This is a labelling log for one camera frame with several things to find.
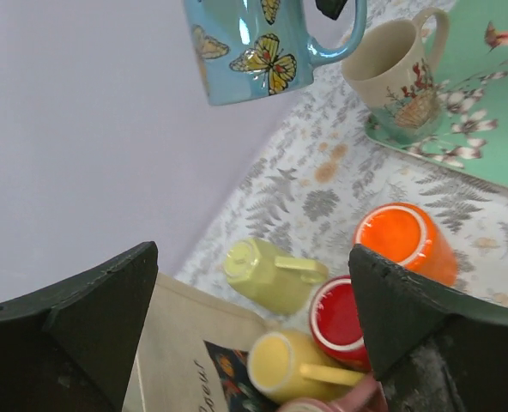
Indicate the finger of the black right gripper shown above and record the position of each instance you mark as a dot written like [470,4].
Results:
[331,8]

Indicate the floral table mat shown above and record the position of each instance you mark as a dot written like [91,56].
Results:
[321,173]

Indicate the beige floral mug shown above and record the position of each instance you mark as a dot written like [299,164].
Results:
[392,71]

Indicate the pink round mug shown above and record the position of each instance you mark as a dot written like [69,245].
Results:
[366,396]

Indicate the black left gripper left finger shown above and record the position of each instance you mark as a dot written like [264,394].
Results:
[71,346]

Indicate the lime green mug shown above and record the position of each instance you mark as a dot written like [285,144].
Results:
[271,277]

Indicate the beige canvas tote bag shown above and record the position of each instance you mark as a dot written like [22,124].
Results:
[193,352]

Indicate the yellow mug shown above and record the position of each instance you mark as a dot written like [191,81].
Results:
[287,364]

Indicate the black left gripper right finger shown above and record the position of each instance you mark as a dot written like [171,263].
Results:
[431,347]

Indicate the green floral tray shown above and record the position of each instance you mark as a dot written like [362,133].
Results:
[472,83]

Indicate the red mug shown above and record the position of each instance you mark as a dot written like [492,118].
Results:
[335,325]

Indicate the orange mug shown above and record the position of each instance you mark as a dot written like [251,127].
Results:
[406,235]

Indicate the blue butterfly mug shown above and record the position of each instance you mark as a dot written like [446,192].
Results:
[248,50]

